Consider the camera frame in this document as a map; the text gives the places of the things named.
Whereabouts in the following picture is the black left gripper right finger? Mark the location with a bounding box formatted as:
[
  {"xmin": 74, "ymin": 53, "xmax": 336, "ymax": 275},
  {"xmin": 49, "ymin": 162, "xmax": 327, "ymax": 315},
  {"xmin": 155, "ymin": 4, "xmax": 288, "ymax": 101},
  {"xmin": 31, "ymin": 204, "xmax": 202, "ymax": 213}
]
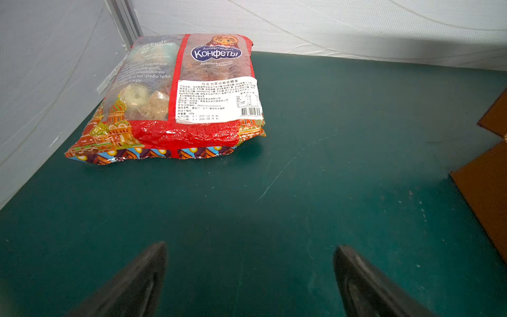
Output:
[{"xmin": 334, "ymin": 245, "xmax": 435, "ymax": 316}]

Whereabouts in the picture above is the brown wooden jewelry box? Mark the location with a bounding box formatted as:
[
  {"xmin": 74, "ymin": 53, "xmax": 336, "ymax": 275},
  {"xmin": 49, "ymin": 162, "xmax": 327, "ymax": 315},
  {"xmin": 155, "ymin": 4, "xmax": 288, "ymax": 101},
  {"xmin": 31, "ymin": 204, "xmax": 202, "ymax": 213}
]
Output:
[{"xmin": 450, "ymin": 91, "xmax": 506, "ymax": 260}]

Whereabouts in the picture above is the red candy bag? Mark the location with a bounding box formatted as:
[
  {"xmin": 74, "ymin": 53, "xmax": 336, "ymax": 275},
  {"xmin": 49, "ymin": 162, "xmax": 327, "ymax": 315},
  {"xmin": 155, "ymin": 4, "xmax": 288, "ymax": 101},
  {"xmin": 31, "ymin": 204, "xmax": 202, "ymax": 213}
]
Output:
[{"xmin": 65, "ymin": 34, "xmax": 265, "ymax": 165}]

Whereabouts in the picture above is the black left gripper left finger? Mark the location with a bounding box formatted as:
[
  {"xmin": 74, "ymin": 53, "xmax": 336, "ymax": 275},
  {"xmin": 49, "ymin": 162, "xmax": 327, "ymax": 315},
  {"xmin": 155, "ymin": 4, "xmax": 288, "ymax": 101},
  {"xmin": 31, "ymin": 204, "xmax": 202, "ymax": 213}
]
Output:
[{"xmin": 68, "ymin": 241, "xmax": 168, "ymax": 316}]

